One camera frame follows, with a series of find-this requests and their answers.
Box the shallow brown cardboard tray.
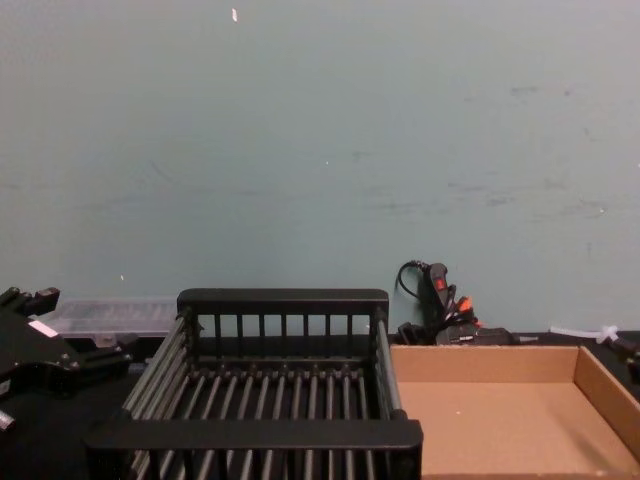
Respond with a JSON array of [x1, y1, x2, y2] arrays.
[[388, 343, 640, 480]]

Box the black corded tool red switch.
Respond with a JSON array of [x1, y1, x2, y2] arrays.
[[396, 259, 517, 347]]

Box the black rack with steel bars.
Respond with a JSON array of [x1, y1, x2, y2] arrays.
[[83, 287, 424, 480]]

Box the clear plastic case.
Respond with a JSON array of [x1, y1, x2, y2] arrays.
[[36, 297, 177, 347]]

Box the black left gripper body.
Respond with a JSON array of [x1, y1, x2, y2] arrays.
[[0, 304, 82, 402]]

